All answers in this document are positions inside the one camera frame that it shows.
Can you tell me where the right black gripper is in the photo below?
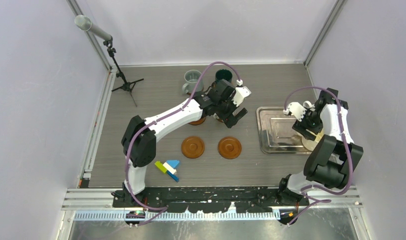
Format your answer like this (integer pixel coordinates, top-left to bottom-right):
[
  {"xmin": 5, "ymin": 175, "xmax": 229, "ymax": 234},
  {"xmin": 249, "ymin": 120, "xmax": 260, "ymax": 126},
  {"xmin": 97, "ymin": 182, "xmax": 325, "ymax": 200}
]
[{"xmin": 292, "ymin": 106, "xmax": 323, "ymax": 141}]

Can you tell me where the cream mug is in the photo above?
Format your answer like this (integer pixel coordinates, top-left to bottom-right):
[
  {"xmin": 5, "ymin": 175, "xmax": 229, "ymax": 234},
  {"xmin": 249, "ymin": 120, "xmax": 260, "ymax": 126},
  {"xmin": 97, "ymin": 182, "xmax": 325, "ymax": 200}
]
[{"xmin": 301, "ymin": 130, "xmax": 324, "ymax": 151}]

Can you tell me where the wooden coaster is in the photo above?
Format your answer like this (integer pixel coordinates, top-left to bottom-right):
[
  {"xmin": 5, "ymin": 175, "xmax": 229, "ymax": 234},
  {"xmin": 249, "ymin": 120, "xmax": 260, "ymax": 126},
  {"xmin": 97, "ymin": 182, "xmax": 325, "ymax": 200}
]
[
  {"xmin": 188, "ymin": 117, "xmax": 206, "ymax": 126},
  {"xmin": 181, "ymin": 136, "xmax": 205, "ymax": 159},
  {"xmin": 217, "ymin": 136, "xmax": 242, "ymax": 160}
]

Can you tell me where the metal tray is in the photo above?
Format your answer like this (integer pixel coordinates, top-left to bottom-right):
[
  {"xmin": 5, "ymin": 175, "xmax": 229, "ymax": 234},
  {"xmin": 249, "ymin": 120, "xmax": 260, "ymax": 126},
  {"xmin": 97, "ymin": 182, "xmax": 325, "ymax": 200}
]
[{"xmin": 256, "ymin": 106, "xmax": 311, "ymax": 155}]

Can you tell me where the dark teal mug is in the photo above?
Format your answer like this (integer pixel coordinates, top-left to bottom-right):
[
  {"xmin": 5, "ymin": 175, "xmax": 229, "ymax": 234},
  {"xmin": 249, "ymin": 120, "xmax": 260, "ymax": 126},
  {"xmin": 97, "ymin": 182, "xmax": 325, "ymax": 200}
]
[{"xmin": 215, "ymin": 69, "xmax": 233, "ymax": 83}]

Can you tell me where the grey cup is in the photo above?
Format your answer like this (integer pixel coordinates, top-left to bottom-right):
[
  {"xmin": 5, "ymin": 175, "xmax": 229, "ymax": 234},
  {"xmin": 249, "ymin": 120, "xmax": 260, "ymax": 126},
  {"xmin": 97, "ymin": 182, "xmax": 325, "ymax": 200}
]
[{"xmin": 181, "ymin": 69, "xmax": 204, "ymax": 95}]

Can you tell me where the white mug blue outside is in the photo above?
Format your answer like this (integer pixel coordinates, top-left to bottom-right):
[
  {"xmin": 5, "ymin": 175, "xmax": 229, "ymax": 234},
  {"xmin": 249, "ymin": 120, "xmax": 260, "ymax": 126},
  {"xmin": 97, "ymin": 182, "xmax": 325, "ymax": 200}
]
[{"xmin": 302, "ymin": 100, "xmax": 314, "ymax": 109}]

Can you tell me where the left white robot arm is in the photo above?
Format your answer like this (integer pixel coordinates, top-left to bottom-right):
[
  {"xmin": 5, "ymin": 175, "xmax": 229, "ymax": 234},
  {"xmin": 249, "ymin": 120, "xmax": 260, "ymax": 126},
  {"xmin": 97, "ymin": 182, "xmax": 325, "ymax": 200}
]
[{"xmin": 121, "ymin": 79, "xmax": 252, "ymax": 207}]

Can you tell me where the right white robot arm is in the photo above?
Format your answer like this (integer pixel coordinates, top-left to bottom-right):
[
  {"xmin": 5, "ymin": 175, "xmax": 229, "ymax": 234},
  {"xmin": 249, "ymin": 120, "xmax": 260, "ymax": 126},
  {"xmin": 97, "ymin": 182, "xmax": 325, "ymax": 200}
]
[{"xmin": 276, "ymin": 87, "xmax": 364, "ymax": 205}]

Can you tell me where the coloured toy brick stack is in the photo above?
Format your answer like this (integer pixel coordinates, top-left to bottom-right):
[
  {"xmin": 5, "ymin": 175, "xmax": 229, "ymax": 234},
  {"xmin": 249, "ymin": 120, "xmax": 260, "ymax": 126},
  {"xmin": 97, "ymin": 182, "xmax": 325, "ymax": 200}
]
[{"xmin": 154, "ymin": 160, "xmax": 180, "ymax": 183}]

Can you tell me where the black microphone tripod stand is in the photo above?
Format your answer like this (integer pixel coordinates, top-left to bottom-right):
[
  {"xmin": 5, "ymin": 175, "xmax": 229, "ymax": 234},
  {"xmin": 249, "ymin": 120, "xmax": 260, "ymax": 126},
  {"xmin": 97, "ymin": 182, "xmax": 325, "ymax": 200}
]
[{"xmin": 103, "ymin": 39, "xmax": 145, "ymax": 107}]

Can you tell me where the grey microphone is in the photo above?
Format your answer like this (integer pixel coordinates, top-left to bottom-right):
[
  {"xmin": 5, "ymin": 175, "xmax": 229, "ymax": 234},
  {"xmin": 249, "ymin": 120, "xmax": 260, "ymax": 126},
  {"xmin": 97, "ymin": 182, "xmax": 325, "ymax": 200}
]
[{"xmin": 74, "ymin": 15, "xmax": 113, "ymax": 41}]

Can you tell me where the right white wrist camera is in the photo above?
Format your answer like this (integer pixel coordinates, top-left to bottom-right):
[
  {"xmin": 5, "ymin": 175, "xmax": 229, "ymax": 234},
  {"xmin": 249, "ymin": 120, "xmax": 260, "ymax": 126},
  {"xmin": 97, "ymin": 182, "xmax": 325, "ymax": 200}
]
[{"xmin": 283, "ymin": 102, "xmax": 308, "ymax": 122}]

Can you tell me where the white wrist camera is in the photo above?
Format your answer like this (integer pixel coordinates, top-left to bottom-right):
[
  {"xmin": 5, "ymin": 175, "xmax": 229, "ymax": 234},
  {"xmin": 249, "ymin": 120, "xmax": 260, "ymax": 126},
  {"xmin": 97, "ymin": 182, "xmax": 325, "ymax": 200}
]
[
  {"xmin": 232, "ymin": 79, "xmax": 252, "ymax": 107},
  {"xmin": 283, "ymin": 102, "xmax": 308, "ymax": 122}
]

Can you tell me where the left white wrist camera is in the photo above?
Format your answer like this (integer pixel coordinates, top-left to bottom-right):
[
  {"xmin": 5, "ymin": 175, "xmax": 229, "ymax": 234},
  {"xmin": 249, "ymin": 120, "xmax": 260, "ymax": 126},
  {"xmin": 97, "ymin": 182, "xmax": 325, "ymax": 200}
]
[{"xmin": 232, "ymin": 79, "xmax": 252, "ymax": 107}]

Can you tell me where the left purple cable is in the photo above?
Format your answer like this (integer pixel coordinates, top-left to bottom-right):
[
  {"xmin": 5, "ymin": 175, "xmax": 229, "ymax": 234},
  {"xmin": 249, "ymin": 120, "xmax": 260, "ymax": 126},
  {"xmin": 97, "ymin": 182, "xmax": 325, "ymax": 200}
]
[{"xmin": 124, "ymin": 61, "xmax": 242, "ymax": 227}]

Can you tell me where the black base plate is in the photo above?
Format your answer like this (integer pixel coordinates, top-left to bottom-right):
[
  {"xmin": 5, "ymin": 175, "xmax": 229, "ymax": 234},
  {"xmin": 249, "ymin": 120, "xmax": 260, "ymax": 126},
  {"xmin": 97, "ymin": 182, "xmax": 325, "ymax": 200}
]
[{"xmin": 111, "ymin": 186, "xmax": 309, "ymax": 214}]

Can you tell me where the aluminium frame rail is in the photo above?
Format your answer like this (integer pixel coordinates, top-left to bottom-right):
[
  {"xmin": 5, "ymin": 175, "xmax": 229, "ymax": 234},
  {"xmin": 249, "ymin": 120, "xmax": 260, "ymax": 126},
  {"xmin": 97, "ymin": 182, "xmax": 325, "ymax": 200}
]
[{"xmin": 62, "ymin": 186, "xmax": 363, "ymax": 225}]

